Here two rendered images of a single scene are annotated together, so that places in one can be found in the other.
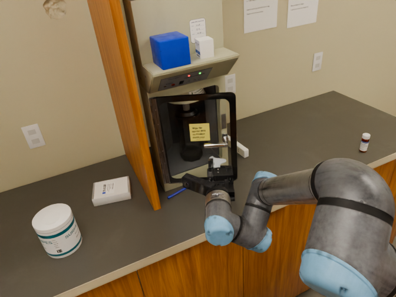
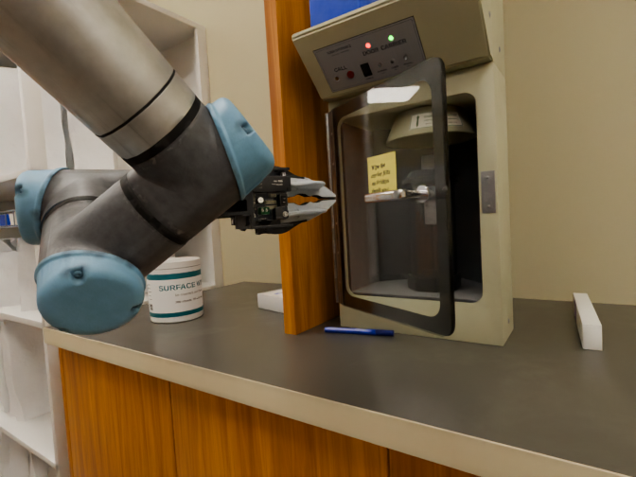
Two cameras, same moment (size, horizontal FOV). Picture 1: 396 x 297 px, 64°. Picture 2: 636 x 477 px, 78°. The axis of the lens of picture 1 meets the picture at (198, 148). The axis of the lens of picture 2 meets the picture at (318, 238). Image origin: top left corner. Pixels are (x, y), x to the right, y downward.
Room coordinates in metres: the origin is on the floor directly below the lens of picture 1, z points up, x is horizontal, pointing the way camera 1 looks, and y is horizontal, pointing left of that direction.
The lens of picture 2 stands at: (0.59, -0.51, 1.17)
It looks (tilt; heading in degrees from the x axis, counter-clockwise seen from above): 3 degrees down; 57
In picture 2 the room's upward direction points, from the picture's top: 3 degrees counter-clockwise
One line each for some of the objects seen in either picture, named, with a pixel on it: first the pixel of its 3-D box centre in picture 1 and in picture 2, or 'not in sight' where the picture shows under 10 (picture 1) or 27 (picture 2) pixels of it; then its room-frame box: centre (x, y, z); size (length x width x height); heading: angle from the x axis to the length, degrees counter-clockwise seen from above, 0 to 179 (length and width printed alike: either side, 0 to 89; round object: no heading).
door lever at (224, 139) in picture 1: (216, 142); (394, 196); (1.02, -0.07, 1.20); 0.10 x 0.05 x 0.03; 85
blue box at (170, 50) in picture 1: (170, 50); (346, 5); (1.06, 0.06, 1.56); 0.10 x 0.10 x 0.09; 22
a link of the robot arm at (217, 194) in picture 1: (217, 201); not in sight; (0.69, -0.04, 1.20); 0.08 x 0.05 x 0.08; 85
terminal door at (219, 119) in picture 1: (197, 142); (380, 204); (1.06, 0.00, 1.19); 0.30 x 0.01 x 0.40; 85
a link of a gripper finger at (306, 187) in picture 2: (217, 161); (311, 186); (0.88, -0.06, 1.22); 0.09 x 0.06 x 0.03; 175
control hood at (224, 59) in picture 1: (192, 73); (385, 46); (1.08, -0.01, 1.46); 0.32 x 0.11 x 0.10; 112
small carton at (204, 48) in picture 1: (204, 47); not in sight; (1.10, -0.06, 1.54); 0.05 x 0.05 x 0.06; 16
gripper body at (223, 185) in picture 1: (219, 184); (237, 201); (0.77, -0.06, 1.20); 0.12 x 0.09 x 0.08; 175
